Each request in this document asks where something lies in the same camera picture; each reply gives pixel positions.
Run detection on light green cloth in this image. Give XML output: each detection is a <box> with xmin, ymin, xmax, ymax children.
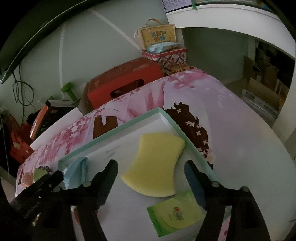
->
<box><xmin>33</xmin><ymin>168</ymin><xmax>48</xmax><ymax>182</ymax></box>

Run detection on light blue face mask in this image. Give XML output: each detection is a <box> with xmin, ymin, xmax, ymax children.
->
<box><xmin>63</xmin><ymin>157</ymin><xmax>88</xmax><ymax>189</ymax></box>

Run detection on green tissue pack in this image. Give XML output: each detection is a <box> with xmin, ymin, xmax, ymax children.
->
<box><xmin>147</xmin><ymin>190</ymin><xmax>205</xmax><ymax>237</ymax></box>

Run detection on yellow sponge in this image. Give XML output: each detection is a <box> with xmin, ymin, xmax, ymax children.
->
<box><xmin>121</xmin><ymin>133</ymin><xmax>185</xmax><ymax>197</ymax></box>

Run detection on pink white fuzzy cloth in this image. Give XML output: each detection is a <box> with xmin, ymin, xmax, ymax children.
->
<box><xmin>21</xmin><ymin>172</ymin><xmax>34</xmax><ymax>189</ymax></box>

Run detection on red gift bag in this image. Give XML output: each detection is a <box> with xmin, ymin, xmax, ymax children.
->
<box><xmin>7</xmin><ymin>114</ymin><xmax>34</xmax><ymax>164</ymax></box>

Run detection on white tray with teal rim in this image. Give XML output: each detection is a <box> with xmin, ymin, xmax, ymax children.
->
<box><xmin>58</xmin><ymin>108</ymin><xmax>216</xmax><ymax>240</ymax></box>

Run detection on pink cartoon print bedsheet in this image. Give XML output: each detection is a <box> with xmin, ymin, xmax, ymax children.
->
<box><xmin>16</xmin><ymin>69</ymin><xmax>295</xmax><ymax>240</ymax></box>

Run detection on white foam board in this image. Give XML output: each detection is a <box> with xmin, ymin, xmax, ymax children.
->
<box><xmin>30</xmin><ymin>108</ymin><xmax>83</xmax><ymax>151</ymax></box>

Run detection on orange black box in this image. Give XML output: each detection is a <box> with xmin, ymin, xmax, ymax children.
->
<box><xmin>30</xmin><ymin>99</ymin><xmax>74</xmax><ymax>141</ymax></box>

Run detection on green dumbbell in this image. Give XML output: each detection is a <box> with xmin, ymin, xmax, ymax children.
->
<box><xmin>61</xmin><ymin>82</ymin><xmax>78</xmax><ymax>102</ymax></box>

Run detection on red cardboard box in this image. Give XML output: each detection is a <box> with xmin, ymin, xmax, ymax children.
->
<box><xmin>86</xmin><ymin>58</ymin><xmax>163</xmax><ymax>109</ymax></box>

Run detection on red white patterned box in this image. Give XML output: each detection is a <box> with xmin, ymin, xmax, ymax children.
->
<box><xmin>142</xmin><ymin>48</ymin><xmax>190</xmax><ymax>75</ymax></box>

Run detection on blue wet wipes pack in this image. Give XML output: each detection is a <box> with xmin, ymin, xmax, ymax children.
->
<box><xmin>147</xmin><ymin>42</ymin><xmax>180</xmax><ymax>53</ymax></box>

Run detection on black monitor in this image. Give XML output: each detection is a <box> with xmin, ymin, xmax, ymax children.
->
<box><xmin>0</xmin><ymin>0</ymin><xmax>88</xmax><ymax>84</ymax></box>

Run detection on white curved desk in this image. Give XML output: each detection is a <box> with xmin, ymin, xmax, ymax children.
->
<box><xmin>165</xmin><ymin>3</ymin><xmax>296</xmax><ymax>142</ymax></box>

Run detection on lavender perforated basket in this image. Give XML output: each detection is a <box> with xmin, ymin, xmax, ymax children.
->
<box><xmin>161</xmin><ymin>0</ymin><xmax>192</xmax><ymax>13</ymax></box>

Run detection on black wall cables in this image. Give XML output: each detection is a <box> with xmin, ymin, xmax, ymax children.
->
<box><xmin>11</xmin><ymin>66</ymin><xmax>35</xmax><ymax>107</ymax></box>

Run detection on beige carry case with handle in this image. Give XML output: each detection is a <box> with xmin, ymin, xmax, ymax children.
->
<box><xmin>134</xmin><ymin>18</ymin><xmax>177</xmax><ymax>50</ymax></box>

